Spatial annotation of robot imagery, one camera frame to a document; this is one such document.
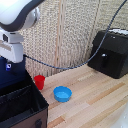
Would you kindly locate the black paper shredder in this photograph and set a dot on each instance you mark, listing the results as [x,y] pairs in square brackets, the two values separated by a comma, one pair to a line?
[110,53]

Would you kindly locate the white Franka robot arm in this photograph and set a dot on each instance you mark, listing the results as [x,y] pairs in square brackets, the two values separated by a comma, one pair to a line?
[18,13]

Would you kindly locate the red plastic cup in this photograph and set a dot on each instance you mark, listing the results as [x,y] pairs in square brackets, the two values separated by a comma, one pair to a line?
[39,81]

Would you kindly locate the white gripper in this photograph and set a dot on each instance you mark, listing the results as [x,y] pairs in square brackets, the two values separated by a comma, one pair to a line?
[11,51]

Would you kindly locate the black fabric storage box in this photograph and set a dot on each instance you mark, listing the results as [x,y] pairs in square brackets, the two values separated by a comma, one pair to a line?
[18,100]

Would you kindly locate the blue plastic bowl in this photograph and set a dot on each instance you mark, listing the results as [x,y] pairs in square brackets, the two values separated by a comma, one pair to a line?
[62,93]

